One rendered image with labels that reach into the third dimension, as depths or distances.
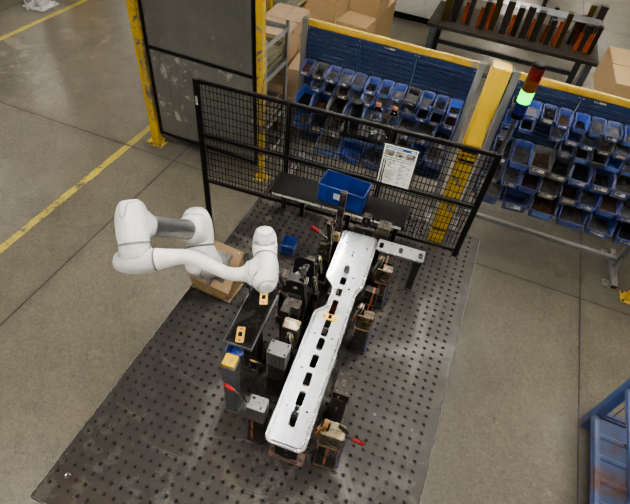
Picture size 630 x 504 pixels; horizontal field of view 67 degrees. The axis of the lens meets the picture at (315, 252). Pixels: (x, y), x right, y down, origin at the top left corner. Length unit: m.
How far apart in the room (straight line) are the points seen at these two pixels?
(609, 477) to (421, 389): 1.39
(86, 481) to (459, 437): 2.23
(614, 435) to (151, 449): 2.84
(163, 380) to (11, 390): 1.34
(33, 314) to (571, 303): 4.26
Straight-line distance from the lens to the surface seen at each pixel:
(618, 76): 4.92
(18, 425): 3.64
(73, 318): 3.95
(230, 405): 2.52
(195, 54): 4.55
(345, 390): 2.28
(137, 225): 2.15
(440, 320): 3.04
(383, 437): 2.59
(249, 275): 1.93
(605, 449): 3.74
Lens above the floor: 3.05
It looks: 47 degrees down
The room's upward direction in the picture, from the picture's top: 7 degrees clockwise
